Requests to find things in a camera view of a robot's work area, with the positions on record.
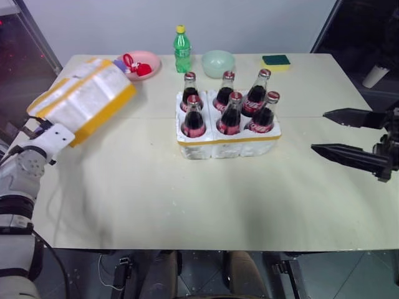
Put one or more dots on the white foam crate yellow tape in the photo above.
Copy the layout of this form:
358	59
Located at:
218	146

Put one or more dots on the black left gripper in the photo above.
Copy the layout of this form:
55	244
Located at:
44	124

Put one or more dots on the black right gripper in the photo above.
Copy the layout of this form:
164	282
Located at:
393	137

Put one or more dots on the glass cola bottle red label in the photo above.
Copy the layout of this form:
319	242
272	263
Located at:
265	118
256	93
225	93
232	116
190	92
194	121

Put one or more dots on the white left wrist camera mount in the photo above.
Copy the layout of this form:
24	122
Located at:
51	141

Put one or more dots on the pale green bowl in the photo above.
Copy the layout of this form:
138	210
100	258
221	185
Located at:
218	63

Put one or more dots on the green plastic bottle yellow cap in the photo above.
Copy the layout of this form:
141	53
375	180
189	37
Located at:
182	53

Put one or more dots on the dark glass cabinet metal frame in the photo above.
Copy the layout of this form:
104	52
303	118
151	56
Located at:
22	62

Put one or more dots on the white paper cup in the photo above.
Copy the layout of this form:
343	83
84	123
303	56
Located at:
374	76

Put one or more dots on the green and yellow sponge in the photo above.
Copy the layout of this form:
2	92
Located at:
275	60

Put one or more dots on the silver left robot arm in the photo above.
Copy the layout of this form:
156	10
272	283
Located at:
15	180

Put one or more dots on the black table leg bracket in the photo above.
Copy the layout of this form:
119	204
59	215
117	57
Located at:
286	277
121	272

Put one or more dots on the red and white charm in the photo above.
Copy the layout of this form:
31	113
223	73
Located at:
143	69

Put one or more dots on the pink bowl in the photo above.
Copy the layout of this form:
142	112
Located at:
152	60

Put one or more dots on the brown rounded shape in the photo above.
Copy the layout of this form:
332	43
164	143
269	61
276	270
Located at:
244	274

